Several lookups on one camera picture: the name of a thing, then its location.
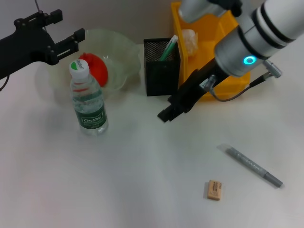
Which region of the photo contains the orange fruit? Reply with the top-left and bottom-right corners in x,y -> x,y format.
77,52 -> 109,88

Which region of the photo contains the mint green utility knife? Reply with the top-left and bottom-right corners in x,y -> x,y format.
158,34 -> 179,61

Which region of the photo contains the thin right arm cable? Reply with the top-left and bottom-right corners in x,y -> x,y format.
209,72 -> 274,103

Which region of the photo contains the clear green-label water bottle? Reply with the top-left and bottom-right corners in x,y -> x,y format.
68,59 -> 109,137

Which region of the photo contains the pale green glass fruit plate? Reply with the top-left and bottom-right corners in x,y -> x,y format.
35,28 -> 143,101

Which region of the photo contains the yellow plastic bin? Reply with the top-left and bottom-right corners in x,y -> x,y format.
170,1 -> 251,102

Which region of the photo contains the black mesh pen holder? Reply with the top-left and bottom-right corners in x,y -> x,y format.
143,37 -> 181,97

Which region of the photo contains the white paper ball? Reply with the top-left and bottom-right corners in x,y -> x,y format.
181,28 -> 200,57

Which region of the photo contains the beige eraser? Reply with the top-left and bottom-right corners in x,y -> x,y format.
203,180 -> 223,201

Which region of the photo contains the thin left arm cable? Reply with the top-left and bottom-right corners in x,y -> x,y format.
0,75 -> 10,92

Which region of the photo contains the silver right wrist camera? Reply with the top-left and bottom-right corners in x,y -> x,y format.
178,0 -> 243,24

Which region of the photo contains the thin arm cable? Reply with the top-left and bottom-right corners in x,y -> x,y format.
0,75 -> 10,92
209,72 -> 274,103

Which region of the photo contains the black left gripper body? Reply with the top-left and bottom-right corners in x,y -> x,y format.
0,10 -> 57,80

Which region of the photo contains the grey marker pen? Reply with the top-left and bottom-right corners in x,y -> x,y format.
217,143 -> 284,190

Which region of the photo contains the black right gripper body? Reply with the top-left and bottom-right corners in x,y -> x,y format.
167,58 -> 229,116

